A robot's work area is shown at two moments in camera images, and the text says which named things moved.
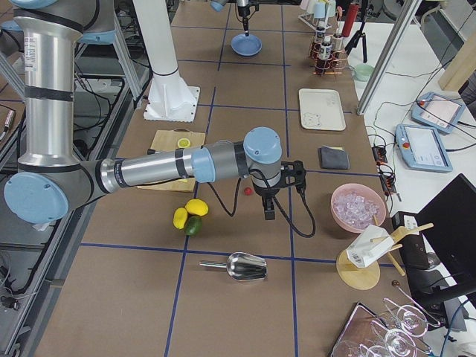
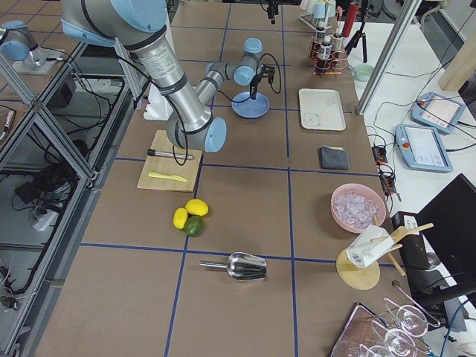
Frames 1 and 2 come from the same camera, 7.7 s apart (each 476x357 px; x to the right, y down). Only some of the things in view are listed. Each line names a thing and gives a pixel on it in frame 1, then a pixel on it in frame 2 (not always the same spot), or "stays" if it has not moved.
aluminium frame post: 410,12 stays
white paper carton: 371,243 stays
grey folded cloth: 334,158 stays
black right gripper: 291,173 to 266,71
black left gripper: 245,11 to 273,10
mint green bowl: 363,72 stays
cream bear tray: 321,109 stays
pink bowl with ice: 355,207 stays
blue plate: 246,45 to 243,105
